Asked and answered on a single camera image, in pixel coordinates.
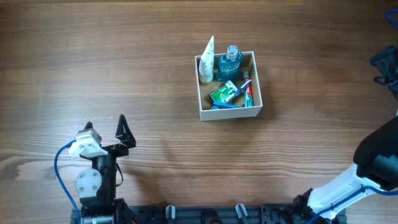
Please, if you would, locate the green soap packet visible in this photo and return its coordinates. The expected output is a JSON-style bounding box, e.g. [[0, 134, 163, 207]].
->
[[210, 80, 240, 103]]

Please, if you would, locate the green white toothpaste tube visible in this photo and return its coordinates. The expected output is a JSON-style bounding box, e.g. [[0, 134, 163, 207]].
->
[[243, 72, 254, 108]]

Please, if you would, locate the white leaf-print tube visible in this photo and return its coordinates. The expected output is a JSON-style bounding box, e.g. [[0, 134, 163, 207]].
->
[[198, 36, 214, 85]]

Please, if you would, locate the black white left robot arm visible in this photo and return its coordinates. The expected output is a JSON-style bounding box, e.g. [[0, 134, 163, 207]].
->
[[69, 115, 139, 224]]

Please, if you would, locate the white cardboard box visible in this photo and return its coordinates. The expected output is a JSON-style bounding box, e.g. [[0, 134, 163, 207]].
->
[[195, 52, 263, 121]]

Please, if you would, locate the blue mouthwash bottle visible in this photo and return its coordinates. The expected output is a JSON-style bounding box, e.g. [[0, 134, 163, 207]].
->
[[216, 45, 243, 82]]

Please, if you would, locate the blue disposable razor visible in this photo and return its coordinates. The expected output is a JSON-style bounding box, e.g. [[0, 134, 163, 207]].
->
[[213, 102, 245, 108]]

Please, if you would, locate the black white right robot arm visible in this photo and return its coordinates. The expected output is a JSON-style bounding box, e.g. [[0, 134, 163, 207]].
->
[[289, 116, 397, 223]]

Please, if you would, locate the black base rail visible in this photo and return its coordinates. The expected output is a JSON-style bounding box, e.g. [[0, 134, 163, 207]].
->
[[70, 203, 315, 224]]

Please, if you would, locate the blue white toothbrush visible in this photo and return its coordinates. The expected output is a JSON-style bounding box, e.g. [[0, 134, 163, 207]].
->
[[210, 80, 251, 108]]

